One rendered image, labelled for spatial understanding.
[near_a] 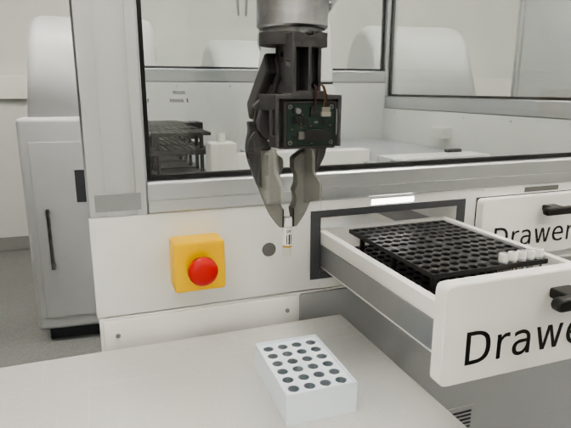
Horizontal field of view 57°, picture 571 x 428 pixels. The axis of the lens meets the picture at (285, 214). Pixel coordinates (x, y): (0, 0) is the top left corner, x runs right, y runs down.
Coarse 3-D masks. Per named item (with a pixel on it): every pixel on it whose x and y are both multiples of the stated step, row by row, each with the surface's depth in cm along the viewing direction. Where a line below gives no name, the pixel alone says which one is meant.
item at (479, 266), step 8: (472, 264) 66; (480, 264) 66; (488, 264) 66; (496, 264) 67; (504, 264) 66; (512, 264) 66; (520, 264) 67; (528, 264) 67; (536, 264) 68; (432, 272) 64; (440, 272) 63; (448, 272) 63; (456, 272) 64; (464, 272) 64; (472, 272) 64; (480, 272) 65
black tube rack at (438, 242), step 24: (360, 240) 82; (384, 240) 76; (408, 240) 77; (432, 240) 76; (456, 240) 76; (480, 240) 77; (384, 264) 75; (408, 264) 67; (432, 264) 66; (456, 264) 67; (432, 288) 65
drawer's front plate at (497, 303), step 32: (448, 288) 51; (480, 288) 52; (512, 288) 54; (544, 288) 55; (448, 320) 52; (480, 320) 53; (512, 320) 55; (544, 320) 57; (448, 352) 53; (480, 352) 54; (544, 352) 58; (448, 384) 54
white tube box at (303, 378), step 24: (312, 336) 70; (264, 360) 63; (288, 360) 64; (312, 360) 64; (336, 360) 63; (264, 384) 64; (288, 384) 58; (312, 384) 59; (336, 384) 58; (288, 408) 56; (312, 408) 57; (336, 408) 58
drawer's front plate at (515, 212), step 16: (560, 192) 98; (480, 208) 92; (496, 208) 92; (512, 208) 93; (528, 208) 94; (480, 224) 92; (496, 224) 93; (512, 224) 94; (528, 224) 95; (544, 224) 97; (560, 224) 98; (560, 240) 99
